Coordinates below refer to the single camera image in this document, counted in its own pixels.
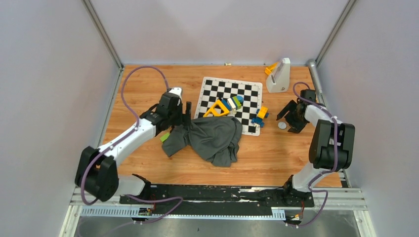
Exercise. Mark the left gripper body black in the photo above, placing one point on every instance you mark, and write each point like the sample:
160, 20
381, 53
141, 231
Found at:
176, 117

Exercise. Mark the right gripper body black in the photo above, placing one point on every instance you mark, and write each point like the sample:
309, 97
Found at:
294, 115

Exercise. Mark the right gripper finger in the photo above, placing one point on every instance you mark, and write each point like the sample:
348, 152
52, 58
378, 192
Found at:
288, 108
296, 127

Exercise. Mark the grey t-shirt garment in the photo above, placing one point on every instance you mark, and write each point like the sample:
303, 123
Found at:
214, 139

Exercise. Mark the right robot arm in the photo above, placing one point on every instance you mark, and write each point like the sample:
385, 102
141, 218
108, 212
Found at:
330, 150

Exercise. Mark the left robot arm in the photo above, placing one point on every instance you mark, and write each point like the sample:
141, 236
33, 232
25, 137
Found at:
97, 170

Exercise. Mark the green rectangular block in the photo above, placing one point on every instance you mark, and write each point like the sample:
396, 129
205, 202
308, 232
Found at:
164, 137

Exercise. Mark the white wedge stand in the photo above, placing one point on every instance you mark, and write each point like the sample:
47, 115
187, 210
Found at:
279, 80

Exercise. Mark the black white checkerboard mat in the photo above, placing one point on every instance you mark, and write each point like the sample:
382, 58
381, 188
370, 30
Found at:
213, 89

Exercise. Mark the yellow triangle block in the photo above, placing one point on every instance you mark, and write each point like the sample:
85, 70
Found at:
218, 109

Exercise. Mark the orange clip behind stand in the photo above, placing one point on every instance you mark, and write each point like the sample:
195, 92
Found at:
268, 70

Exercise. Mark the colourful stacked block tower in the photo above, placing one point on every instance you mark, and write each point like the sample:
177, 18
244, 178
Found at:
233, 103

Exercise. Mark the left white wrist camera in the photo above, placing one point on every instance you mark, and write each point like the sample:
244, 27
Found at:
177, 91

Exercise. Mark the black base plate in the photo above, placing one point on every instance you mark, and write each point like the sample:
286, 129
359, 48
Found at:
226, 200

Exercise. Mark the aluminium frame rail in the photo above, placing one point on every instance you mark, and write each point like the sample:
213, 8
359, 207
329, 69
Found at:
341, 212

